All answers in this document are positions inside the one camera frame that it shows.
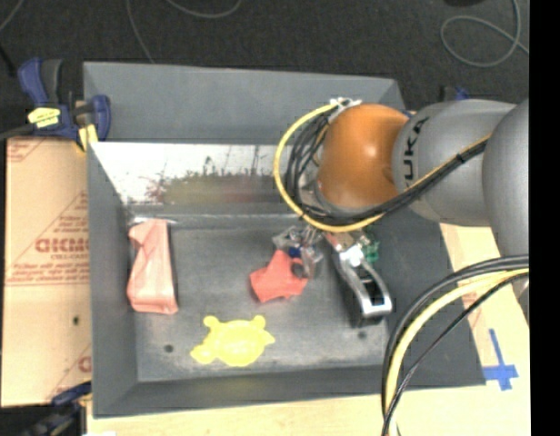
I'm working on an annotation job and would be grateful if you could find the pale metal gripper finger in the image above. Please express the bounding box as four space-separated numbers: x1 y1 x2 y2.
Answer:
302 248 325 281

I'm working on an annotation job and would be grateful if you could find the silver and black hand tool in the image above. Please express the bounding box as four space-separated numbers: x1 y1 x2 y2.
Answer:
327 233 395 329

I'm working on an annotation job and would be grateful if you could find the yellow flat turtle toy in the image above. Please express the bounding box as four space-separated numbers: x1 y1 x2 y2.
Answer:
189 314 277 369

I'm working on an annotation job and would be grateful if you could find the grey metal bin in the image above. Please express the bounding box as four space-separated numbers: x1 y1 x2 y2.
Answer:
82 61 486 418

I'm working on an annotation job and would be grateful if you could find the pink crumpled bag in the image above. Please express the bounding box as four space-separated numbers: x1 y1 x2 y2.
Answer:
126 218 180 316

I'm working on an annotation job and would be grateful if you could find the brown cardboard board red print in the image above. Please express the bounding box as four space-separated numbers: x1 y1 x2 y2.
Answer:
0 136 93 409

